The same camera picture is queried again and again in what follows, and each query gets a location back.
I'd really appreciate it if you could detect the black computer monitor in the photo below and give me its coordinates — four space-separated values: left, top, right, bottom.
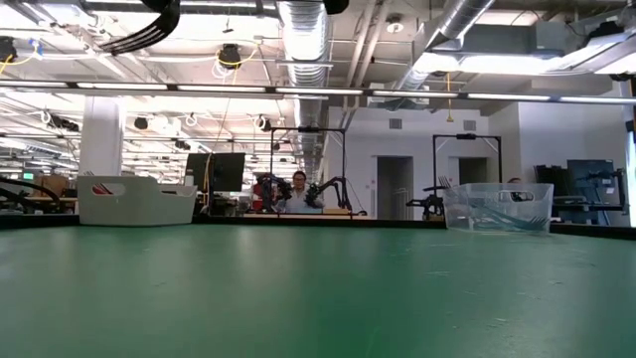
184 151 247 194

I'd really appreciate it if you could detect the clear plastic bin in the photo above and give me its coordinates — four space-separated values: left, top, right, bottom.
441 181 556 236

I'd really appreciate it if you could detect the black aluminium frame rail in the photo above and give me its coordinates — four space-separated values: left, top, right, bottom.
0 212 636 242

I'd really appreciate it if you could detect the brown cardboard box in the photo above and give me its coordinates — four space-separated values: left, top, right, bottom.
34 173 71 198

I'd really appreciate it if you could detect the green table mat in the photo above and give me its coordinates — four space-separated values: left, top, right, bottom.
0 222 636 358

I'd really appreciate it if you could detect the black gantry frame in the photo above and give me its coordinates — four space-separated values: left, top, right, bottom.
431 132 503 220
269 126 348 216

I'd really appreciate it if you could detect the black ceiling dome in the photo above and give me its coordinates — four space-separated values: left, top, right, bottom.
217 43 243 71

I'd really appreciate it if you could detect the person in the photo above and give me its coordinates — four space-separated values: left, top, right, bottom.
285 170 324 215

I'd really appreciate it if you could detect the wooden workstation table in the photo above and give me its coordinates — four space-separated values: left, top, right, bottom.
242 212 359 221

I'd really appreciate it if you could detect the long ceiling light strip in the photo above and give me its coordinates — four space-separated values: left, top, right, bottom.
0 81 636 106

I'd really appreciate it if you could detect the dark blue machine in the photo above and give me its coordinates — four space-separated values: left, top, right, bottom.
534 158 628 226

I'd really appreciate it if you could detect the silver ventilation duct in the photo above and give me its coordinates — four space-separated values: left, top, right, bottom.
397 0 498 93
276 0 333 170

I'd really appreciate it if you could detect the white opaque plastic bin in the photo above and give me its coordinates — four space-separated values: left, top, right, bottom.
77 174 199 228

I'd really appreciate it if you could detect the white building column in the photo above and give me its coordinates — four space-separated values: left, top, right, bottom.
79 96 125 178

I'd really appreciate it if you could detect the grey doorway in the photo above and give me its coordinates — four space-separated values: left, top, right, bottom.
376 155 415 222

